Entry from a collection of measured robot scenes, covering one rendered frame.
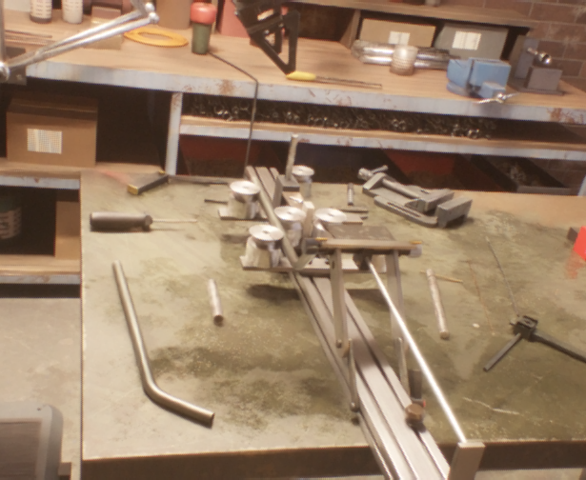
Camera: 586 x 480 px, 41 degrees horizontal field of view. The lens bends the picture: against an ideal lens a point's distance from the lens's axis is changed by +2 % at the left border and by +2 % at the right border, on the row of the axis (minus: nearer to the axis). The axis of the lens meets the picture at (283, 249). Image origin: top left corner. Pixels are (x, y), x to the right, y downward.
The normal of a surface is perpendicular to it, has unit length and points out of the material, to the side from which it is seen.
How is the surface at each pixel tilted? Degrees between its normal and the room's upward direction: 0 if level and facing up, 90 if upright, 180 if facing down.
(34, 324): 0
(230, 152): 90
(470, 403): 0
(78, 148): 90
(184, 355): 0
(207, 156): 90
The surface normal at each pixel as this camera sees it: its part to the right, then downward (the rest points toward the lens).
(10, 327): 0.15, -0.88
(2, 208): 0.58, 0.44
